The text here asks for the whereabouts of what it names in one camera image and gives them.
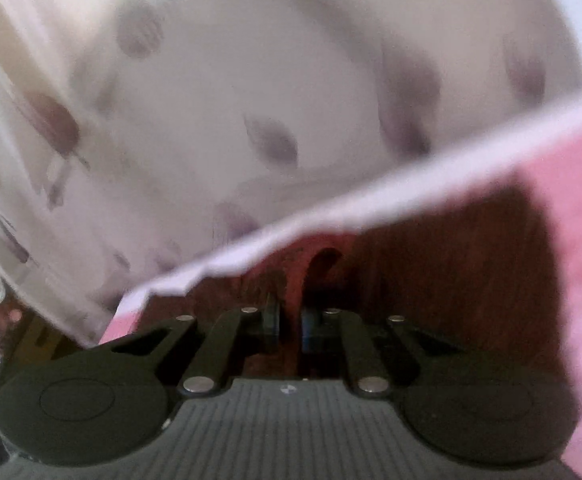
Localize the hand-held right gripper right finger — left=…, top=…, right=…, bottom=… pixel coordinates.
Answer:
left=301, top=307, right=468, bottom=397

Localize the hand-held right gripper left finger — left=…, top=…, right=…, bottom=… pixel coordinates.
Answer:
left=98, top=294, right=284, bottom=395

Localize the dark red knitted garment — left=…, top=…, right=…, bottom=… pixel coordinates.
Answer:
left=183, top=180, right=574, bottom=383

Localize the beige leaf print curtain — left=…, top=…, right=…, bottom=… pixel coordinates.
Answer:
left=0, top=0, right=582, bottom=348

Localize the pink checked bed sheet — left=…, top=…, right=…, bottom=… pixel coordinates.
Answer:
left=98, top=102, right=582, bottom=480

